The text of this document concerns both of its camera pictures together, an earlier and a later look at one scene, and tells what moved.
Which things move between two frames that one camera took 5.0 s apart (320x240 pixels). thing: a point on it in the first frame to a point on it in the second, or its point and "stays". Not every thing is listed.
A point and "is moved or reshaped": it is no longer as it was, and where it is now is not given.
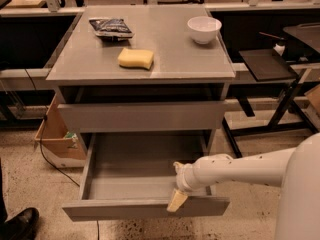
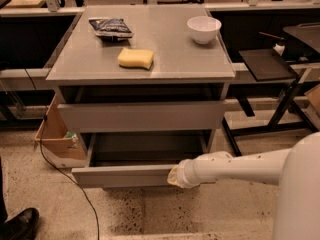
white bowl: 204,29 stays
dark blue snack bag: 110,28 stays
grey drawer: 133,174 is moved or reshaped
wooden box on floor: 63,147 stays
